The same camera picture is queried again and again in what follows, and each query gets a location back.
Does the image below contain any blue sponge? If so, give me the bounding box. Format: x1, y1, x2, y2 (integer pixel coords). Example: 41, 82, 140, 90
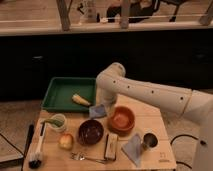
89, 104, 107, 119

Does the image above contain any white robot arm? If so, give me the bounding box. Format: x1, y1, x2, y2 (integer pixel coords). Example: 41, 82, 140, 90
96, 62, 213, 171

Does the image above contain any orange bowl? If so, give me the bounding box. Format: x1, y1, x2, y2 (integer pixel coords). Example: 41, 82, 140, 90
107, 106, 135, 136

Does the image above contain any purple bowl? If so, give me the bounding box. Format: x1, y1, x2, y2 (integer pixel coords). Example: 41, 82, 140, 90
78, 119, 104, 145

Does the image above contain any wooden block eraser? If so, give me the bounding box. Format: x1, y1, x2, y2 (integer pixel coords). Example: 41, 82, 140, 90
104, 133, 118, 161

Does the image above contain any blue folded cloth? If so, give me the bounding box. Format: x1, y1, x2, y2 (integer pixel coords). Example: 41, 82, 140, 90
122, 133, 141, 167

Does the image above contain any red yellow apple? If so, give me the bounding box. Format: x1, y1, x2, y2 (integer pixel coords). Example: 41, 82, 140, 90
59, 133, 73, 150

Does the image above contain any silver metal cup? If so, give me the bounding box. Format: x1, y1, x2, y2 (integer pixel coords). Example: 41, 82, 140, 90
142, 133, 158, 150

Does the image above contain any silver fork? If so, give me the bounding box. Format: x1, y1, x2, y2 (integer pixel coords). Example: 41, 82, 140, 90
70, 153, 107, 164

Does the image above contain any black cable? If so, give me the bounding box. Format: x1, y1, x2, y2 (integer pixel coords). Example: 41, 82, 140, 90
170, 133, 200, 170

